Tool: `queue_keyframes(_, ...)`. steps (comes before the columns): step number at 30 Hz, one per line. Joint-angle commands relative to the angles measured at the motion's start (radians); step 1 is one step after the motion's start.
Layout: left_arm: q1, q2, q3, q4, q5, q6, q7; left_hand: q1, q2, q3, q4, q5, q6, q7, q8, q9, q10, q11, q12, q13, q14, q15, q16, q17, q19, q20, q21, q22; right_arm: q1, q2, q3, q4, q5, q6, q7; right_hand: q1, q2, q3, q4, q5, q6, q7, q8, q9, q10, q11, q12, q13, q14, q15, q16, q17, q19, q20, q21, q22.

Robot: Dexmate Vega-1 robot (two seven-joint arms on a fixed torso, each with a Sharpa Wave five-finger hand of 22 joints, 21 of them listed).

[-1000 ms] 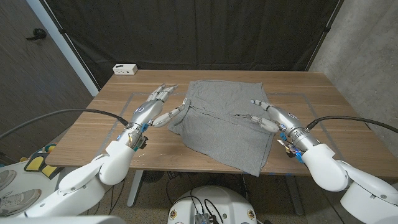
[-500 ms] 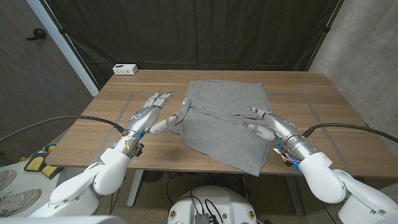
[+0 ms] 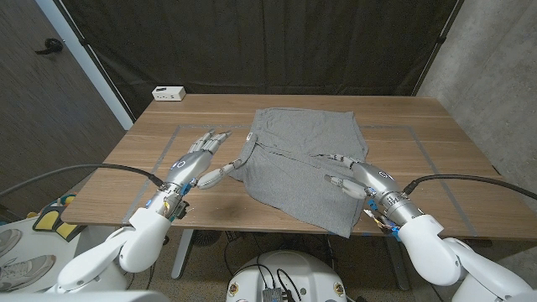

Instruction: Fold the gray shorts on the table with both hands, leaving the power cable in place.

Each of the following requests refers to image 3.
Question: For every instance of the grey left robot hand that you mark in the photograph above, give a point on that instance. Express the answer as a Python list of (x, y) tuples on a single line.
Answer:
[(189, 165)]

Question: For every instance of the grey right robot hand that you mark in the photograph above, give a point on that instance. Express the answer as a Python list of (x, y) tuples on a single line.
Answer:
[(375, 180)]

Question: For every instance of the gray shorts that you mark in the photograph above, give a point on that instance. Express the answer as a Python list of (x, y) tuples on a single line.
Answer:
[(302, 168)]

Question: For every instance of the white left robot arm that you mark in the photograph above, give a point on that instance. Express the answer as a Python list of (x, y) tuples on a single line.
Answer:
[(138, 243)]

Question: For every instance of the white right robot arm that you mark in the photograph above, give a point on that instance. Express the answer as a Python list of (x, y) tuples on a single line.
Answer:
[(432, 251)]

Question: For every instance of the white power strip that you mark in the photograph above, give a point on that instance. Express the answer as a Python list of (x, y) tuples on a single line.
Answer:
[(168, 93)]

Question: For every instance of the grey table leg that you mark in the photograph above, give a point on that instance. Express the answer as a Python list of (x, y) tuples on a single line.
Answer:
[(393, 251)]

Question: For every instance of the white table leg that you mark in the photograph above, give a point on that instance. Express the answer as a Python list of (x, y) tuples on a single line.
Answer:
[(182, 251)]

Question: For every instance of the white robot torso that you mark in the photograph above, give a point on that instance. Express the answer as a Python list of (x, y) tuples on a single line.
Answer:
[(302, 272)]

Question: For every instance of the black backdrop curtain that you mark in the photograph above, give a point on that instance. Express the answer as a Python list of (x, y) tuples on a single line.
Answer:
[(268, 46)]

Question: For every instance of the grey torso electronics box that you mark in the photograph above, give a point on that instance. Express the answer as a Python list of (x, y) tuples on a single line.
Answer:
[(274, 295)]

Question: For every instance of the black backdrop stand pole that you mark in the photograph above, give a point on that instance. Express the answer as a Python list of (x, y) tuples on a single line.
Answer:
[(439, 40), (84, 44)]

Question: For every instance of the dark wooden door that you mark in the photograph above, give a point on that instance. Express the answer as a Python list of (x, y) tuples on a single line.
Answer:
[(33, 105)]

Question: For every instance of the white floor platform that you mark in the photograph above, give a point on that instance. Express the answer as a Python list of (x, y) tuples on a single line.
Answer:
[(33, 245)]

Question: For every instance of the grey sneaker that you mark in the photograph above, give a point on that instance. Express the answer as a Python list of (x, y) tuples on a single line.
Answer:
[(8, 242), (25, 272)]

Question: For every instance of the white door frame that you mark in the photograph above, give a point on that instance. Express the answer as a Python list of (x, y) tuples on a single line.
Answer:
[(86, 63)]

